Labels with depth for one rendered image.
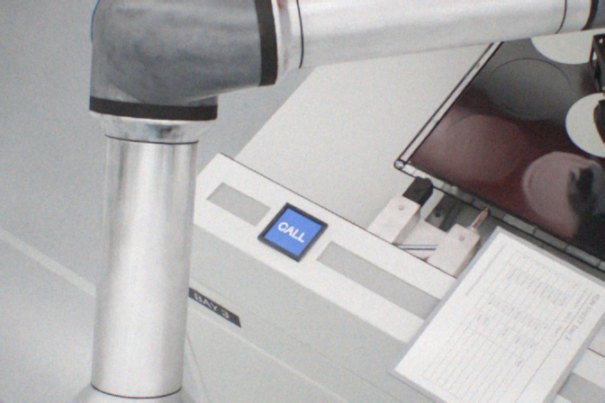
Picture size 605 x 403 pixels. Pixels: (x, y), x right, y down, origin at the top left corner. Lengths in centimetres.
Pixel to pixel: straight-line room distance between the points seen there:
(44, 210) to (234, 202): 131
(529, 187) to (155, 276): 51
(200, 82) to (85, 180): 170
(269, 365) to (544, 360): 43
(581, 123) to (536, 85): 8
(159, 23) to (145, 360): 33
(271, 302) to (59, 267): 121
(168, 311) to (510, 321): 35
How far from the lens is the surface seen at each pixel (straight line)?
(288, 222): 128
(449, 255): 131
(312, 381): 144
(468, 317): 120
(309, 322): 130
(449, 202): 143
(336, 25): 92
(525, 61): 151
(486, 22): 96
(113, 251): 106
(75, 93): 278
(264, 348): 146
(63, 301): 244
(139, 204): 105
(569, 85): 149
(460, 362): 118
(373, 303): 122
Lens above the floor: 201
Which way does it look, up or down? 54 degrees down
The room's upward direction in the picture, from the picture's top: 8 degrees counter-clockwise
